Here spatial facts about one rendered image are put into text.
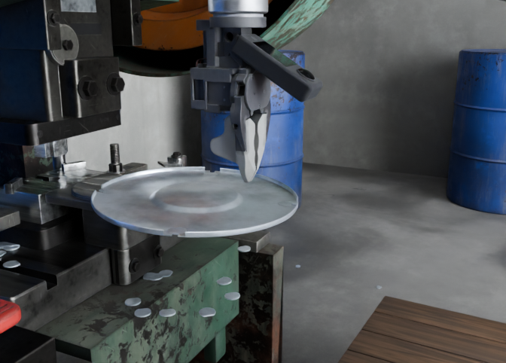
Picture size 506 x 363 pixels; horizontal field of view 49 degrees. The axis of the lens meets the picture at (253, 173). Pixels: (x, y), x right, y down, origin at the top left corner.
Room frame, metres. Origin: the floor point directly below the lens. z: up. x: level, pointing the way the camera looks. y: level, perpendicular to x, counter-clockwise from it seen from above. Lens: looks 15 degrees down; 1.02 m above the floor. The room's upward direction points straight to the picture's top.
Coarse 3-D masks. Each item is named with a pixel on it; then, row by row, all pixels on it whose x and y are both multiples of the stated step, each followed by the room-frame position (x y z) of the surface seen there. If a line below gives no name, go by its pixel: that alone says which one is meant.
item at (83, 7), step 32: (64, 0) 0.81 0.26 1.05; (96, 0) 0.88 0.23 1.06; (64, 32) 0.79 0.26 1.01; (96, 32) 0.87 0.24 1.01; (0, 64) 0.81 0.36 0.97; (32, 64) 0.78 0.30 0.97; (64, 64) 0.79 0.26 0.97; (96, 64) 0.82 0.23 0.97; (0, 96) 0.81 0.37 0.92; (32, 96) 0.79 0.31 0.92; (64, 96) 0.79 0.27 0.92; (96, 96) 0.82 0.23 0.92
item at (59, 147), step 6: (48, 144) 0.86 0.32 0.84; (54, 144) 0.86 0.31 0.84; (60, 144) 0.87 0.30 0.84; (66, 144) 0.89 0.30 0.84; (36, 150) 0.86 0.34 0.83; (42, 150) 0.85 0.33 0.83; (48, 150) 0.85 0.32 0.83; (54, 150) 0.85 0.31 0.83; (60, 150) 0.87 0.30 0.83; (66, 150) 0.88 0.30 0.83; (36, 156) 0.86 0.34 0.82; (42, 156) 0.85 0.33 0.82; (48, 156) 0.85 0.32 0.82; (54, 156) 0.85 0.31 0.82
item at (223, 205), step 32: (96, 192) 0.77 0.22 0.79; (128, 192) 0.78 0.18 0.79; (160, 192) 0.77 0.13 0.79; (192, 192) 0.77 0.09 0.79; (224, 192) 0.78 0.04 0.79; (256, 192) 0.80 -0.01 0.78; (288, 192) 0.81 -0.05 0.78; (128, 224) 0.64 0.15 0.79; (160, 224) 0.66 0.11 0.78; (192, 224) 0.66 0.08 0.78; (224, 224) 0.66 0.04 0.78; (256, 224) 0.67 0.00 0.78
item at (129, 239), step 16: (96, 176) 0.89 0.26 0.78; (112, 176) 0.88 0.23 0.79; (48, 192) 0.80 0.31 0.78; (64, 192) 0.80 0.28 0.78; (80, 192) 0.79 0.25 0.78; (80, 208) 0.76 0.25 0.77; (96, 224) 0.77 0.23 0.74; (112, 224) 0.76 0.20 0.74; (96, 240) 0.78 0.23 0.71; (112, 240) 0.76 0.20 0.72; (128, 240) 0.77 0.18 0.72; (144, 240) 0.80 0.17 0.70; (160, 240) 0.84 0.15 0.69; (112, 256) 0.77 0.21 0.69; (128, 256) 0.76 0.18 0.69; (144, 256) 0.80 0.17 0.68; (160, 256) 0.82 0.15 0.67; (112, 272) 0.77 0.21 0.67; (128, 272) 0.76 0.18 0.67; (144, 272) 0.79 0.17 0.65
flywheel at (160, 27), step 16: (192, 0) 1.18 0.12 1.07; (272, 0) 1.07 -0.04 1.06; (288, 0) 1.13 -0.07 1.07; (144, 16) 1.21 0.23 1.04; (160, 16) 1.20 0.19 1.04; (176, 16) 1.18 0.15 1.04; (192, 16) 1.14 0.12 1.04; (208, 16) 1.13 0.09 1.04; (272, 16) 1.15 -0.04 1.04; (144, 32) 1.19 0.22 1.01; (160, 32) 1.18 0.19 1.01; (176, 32) 1.16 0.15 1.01; (192, 32) 1.14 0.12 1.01; (144, 48) 1.20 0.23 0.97; (160, 48) 1.18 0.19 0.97; (176, 48) 1.16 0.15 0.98; (192, 48) 1.16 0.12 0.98
